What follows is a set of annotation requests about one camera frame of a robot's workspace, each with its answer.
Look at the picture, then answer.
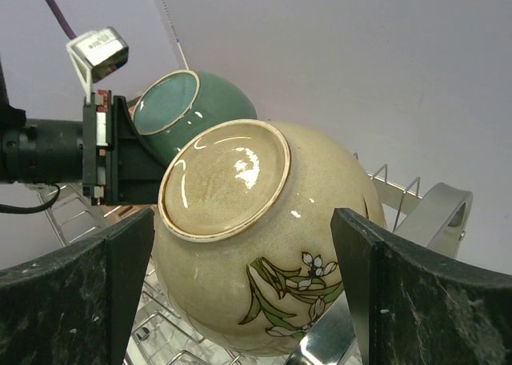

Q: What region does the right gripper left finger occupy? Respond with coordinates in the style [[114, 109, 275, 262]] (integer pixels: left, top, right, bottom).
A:
[[1, 208, 154, 364]]

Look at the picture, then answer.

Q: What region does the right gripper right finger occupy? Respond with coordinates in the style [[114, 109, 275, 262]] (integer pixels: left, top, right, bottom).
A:
[[330, 208, 511, 364]]

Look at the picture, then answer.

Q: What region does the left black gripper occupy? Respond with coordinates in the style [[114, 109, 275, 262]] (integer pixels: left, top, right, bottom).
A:
[[1, 90, 165, 206]]

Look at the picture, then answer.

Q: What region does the large teal ceramic bowl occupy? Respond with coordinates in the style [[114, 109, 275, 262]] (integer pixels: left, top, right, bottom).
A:
[[133, 70, 258, 166]]

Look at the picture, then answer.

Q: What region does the steel two-tier dish rack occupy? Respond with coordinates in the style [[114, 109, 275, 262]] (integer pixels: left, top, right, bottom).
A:
[[37, 166, 473, 364]]

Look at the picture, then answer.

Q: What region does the large cream ceramic bowl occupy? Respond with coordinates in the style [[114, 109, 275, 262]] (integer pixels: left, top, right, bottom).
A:
[[153, 119, 386, 357]]

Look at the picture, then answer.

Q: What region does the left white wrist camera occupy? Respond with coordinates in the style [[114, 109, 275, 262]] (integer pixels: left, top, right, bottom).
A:
[[66, 26, 129, 103]]

